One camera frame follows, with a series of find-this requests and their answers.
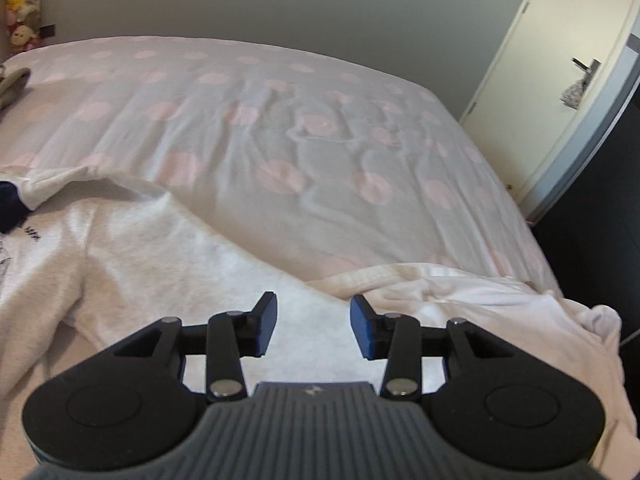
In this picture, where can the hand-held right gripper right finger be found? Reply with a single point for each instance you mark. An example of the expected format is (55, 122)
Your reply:
(361, 325)

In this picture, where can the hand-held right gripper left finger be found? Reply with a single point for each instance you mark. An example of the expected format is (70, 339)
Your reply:
(269, 317)

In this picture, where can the light grey sweatshirt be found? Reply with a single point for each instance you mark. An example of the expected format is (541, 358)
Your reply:
(150, 260)

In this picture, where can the white garment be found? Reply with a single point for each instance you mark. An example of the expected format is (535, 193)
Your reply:
(500, 300)

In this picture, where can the white pink-dotted blanket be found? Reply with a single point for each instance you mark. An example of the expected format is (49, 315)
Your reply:
(250, 110)

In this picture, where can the dark furniture panel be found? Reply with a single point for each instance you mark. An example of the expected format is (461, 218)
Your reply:
(600, 240)

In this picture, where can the cream door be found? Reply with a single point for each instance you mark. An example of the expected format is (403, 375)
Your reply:
(540, 85)

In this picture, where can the grey-beige cloth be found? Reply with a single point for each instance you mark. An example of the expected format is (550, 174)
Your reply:
(12, 85)

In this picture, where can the clear tube of plush toys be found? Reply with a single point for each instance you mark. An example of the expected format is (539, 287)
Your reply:
(22, 5)

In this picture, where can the grey door frame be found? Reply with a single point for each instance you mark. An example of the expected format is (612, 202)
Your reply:
(580, 145)

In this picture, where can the small black wall outlet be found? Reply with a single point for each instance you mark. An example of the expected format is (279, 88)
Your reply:
(48, 31)

